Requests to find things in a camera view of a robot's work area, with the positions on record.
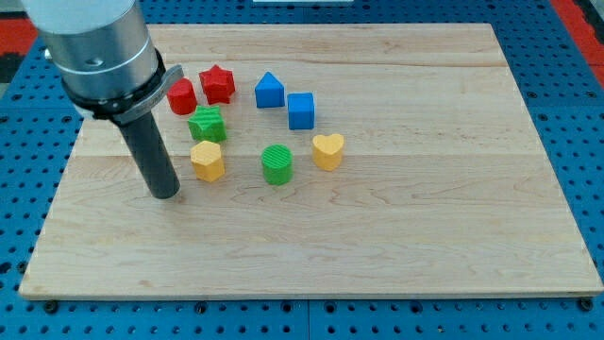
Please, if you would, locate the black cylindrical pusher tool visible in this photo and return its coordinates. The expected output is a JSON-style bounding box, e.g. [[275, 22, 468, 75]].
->
[[119, 111, 180, 199]]

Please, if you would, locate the red cylinder block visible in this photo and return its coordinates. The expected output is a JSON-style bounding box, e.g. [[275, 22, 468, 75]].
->
[[167, 78, 197, 115]]

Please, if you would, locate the wooden board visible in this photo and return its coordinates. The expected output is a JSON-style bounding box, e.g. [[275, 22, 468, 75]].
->
[[19, 24, 603, 300]]

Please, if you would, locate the blue triangle block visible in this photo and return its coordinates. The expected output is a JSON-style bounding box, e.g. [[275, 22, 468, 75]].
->
[[254, 72, 285, 109]]

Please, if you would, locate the yellow hexagon block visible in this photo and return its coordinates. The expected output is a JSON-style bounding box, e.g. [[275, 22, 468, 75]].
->
[[190, 141, 226, 182]]

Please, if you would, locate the green cylinder block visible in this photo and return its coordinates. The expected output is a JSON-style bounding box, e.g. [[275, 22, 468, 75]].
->
[[260, 144, 294, 185]]

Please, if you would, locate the red star block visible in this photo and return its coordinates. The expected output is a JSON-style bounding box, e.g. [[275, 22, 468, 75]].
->
[[199, 64, 236, 105]]

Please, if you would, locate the yellow heart block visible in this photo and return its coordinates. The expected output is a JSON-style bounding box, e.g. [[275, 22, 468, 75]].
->
[[311, 133, 345, 171]]

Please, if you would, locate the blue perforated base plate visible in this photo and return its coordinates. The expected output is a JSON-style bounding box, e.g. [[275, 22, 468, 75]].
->
[[1, 0, 603, 339]]

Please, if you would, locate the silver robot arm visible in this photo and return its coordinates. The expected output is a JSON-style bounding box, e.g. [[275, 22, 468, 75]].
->
[[22, 0, 184, 199]]

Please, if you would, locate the green star block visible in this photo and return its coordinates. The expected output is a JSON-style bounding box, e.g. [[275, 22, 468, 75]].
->
[[188, 106, 227, 143]]

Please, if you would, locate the blue cube block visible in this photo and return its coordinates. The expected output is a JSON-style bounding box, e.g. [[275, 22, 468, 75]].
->
[[287, 93, 315, 130]]

